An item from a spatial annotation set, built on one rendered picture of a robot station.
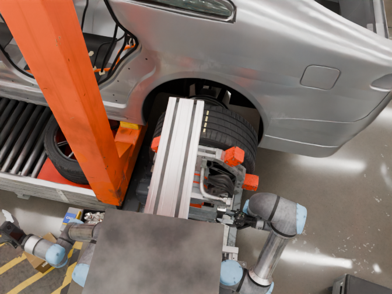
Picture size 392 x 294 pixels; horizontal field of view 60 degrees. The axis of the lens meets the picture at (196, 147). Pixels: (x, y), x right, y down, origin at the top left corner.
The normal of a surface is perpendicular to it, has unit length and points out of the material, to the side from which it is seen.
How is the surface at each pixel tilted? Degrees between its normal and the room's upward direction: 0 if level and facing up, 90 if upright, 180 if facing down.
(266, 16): 53
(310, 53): 80
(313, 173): 0
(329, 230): 0
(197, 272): 0
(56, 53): 90
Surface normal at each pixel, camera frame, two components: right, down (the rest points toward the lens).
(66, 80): -0.19, 0.83
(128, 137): 0.04, -0.52
